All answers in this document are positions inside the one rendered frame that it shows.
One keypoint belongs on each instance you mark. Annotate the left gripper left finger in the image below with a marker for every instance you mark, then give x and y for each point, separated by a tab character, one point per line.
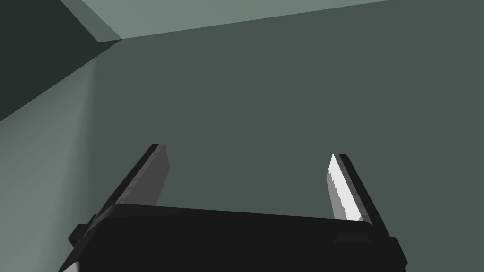
145	179

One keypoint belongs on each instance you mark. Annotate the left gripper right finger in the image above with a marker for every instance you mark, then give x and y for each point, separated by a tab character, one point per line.
349	189

